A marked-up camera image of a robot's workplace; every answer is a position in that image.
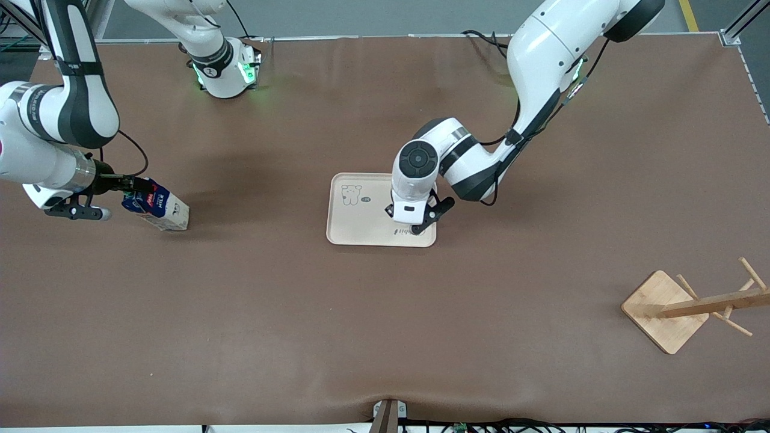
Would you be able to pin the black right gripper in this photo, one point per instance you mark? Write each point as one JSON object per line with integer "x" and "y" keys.
{"x": 107, "y": 181}

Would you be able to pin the blue milk carton green cap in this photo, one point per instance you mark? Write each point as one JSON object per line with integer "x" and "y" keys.
{"x": 165, "y": 210}

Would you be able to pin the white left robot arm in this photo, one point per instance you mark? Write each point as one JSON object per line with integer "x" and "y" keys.
{"x": 541, "y": 54}

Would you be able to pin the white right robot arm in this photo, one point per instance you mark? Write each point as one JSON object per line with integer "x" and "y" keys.
{"x": 72, "y": 108}

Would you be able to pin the cream tray with rabbit print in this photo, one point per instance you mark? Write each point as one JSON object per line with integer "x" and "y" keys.
{"x": 361, "y": 222}

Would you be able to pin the brown table cover mat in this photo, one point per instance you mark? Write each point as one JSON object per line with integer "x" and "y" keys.
{"x": 385, "y": 331}

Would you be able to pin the metal table clamp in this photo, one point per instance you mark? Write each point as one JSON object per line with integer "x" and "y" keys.
{"x": 390, "y": 415}

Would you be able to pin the wooden mug rack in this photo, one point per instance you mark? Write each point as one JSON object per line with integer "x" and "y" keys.
{"x": 662, "y": 313}

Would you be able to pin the aluminium frame profile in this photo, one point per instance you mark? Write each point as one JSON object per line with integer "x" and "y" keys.
{"x": 18, "y": 18}
{"x": 737, "y": 27}

